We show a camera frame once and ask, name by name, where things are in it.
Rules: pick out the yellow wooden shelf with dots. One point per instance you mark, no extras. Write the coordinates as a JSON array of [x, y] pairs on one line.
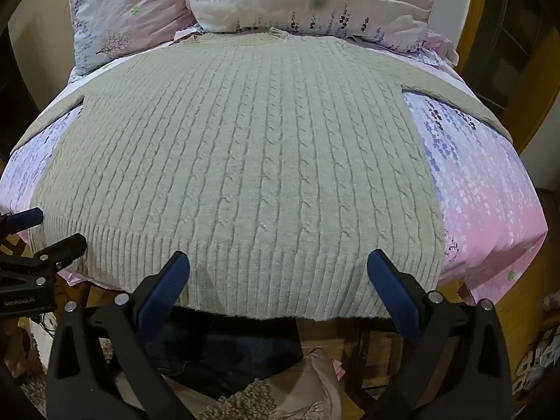
[[474, 0]]

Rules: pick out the person's pink fuzzy clothing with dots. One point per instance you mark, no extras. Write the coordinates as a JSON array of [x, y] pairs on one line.
[[284, 389]]

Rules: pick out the pale floor clutter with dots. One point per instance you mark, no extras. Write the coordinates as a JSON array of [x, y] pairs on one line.
[[538, 358]]

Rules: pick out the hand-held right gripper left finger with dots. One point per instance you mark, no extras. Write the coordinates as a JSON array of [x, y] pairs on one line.
[[166, 284]]

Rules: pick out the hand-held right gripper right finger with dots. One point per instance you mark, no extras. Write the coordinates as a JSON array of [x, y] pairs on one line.
[[393, 288]]

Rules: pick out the wooden bed frame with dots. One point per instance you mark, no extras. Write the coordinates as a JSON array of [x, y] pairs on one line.
[[376, 350]]

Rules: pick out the person's dark jeans leg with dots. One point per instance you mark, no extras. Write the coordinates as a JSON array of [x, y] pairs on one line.
[[227, 345]]

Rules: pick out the small floral pink pillow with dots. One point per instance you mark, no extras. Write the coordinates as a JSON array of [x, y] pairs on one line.
[[127, 4]]

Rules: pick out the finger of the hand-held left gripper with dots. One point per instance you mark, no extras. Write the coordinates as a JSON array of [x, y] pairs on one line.
[[26, 218], [65, 249]]

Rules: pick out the floral pink bed sheet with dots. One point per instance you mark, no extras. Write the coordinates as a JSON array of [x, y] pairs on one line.
[[481, 192]]

